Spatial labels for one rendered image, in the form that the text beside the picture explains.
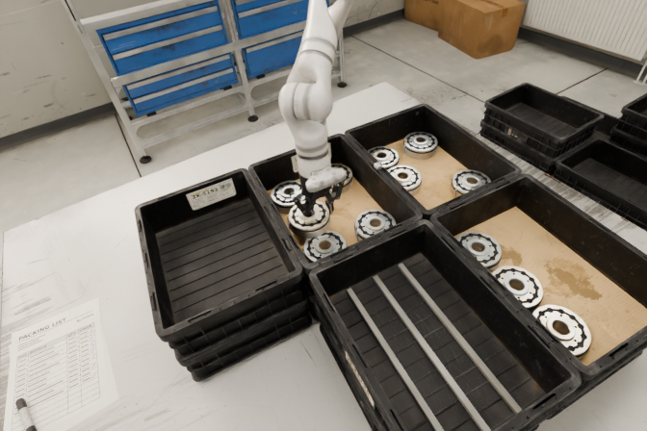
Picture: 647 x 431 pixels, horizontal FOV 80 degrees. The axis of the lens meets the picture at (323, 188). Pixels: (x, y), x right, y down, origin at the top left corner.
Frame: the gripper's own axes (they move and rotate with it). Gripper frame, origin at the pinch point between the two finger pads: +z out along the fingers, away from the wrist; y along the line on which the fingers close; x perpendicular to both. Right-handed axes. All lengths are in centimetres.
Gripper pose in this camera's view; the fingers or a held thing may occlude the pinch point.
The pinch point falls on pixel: (320, 211)
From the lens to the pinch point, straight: 97.0
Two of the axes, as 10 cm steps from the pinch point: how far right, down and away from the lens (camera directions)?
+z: 0.9, 7.3, 6.8
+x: 4.4, 5.8, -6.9
